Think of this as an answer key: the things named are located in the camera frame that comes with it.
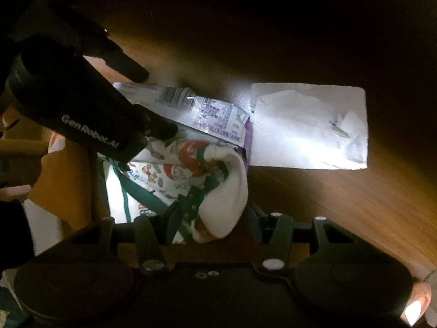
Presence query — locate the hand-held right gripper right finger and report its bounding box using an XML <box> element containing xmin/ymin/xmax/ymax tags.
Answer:
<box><xmin>246</xmin><ymin>202</ymin><xmax>343</xmax><ymax>271</ymax></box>

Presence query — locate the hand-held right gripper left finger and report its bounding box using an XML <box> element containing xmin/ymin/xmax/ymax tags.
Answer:
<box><xmin>97</xmin><ymin>201</ymin><xmax>187</xmax><ymax>273</ymax></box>

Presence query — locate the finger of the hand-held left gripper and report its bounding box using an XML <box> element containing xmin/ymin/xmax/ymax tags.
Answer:
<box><xmin>82</xmin><ymin>24</ymin><xmax>150</xmax><ymax>83</ymax></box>
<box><xmin>135</xmin><ymin>107</ymin><xmax>179</xmax><ymax>141</ymax></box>

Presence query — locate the white printed sock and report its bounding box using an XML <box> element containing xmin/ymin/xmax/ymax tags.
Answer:
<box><xmin>97</xmin><ymin>137</ymin><xmax>249</xmax><ymax>245</ymax></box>

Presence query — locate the silver purple snack wrapper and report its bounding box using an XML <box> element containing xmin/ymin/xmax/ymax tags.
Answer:
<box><xmin>113</xmin><ymin>82</ymin><xmax>255</xmax><ymax>165</ymax></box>

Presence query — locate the person's right hand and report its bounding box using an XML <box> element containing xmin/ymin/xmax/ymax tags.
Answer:
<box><xmin>404</xmin><ymin>281</ymin><xmax>433</xmax><ymax>327</ymax></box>

